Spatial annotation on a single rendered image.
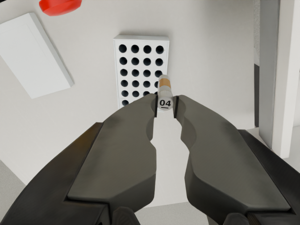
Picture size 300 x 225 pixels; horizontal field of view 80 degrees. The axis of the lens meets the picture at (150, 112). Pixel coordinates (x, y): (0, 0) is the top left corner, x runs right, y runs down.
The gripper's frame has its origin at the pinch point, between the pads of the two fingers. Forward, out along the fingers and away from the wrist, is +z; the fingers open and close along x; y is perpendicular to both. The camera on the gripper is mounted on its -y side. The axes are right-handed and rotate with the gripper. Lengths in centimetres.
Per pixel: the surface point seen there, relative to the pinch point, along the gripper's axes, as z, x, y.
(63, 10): 8.4, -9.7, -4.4
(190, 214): 97, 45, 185
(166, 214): 96, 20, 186
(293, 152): 8.6, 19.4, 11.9
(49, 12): 8.2, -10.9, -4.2
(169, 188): 21.0, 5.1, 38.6
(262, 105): 12.4, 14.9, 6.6
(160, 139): 21.1, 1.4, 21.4
